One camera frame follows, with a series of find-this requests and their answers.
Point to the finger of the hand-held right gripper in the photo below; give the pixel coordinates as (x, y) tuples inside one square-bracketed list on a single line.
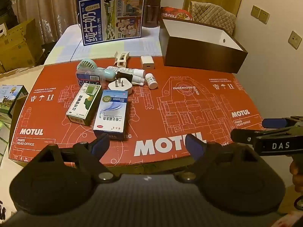
[(243, 136), (274, 123)]

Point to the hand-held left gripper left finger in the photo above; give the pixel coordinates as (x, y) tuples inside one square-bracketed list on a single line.
[(100, 143)]

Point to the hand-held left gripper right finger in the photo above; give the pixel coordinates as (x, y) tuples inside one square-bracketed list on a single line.
[(193, 144)]

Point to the blue and white medicine box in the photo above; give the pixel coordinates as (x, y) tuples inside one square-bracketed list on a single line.
[(111, 113)]

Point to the green and white medicine box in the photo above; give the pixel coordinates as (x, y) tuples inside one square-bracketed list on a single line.
[(81, 106)]

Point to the white rounded plug adapter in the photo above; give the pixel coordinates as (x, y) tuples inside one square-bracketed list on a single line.
[(120, 87)]

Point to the mint handheld fan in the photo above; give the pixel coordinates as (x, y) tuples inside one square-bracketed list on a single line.
[(106, 74)]

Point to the white printed tube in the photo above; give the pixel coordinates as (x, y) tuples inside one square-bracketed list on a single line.
[(123, 69)]

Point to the cream hair claw clip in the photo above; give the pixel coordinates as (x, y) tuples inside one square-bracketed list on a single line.
[(122, 59)]

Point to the brown cardboard box white inside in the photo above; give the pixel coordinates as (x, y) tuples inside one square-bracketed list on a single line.
[(201, 54)]

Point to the white cube charger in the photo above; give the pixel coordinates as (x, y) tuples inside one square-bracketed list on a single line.
[(146, 61)]

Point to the person's right hand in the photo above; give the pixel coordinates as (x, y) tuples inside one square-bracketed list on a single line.
[(296, 172)]

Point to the small white pill bottle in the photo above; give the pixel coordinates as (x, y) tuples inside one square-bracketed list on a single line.
[(151, 81)]

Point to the dark green printed box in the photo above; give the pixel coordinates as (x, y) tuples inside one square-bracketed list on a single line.
[(11, 97)]

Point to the beige quilted cushion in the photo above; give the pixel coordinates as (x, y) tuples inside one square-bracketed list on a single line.
[(213, 16)]

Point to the blue printed milk carton box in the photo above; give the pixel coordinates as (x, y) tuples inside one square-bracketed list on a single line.
[(111, 16)]

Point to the brown cardboard carton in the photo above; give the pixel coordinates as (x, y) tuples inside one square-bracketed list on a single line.
[(16, 47)]

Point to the red instant rice bowl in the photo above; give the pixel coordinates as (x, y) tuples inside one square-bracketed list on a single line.
[(175, 13)]

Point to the brown metal thermos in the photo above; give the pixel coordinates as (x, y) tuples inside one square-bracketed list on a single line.
[(152, 11)]

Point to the beige patterned curtain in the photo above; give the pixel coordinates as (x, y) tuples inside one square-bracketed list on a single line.
[(47, 4)]

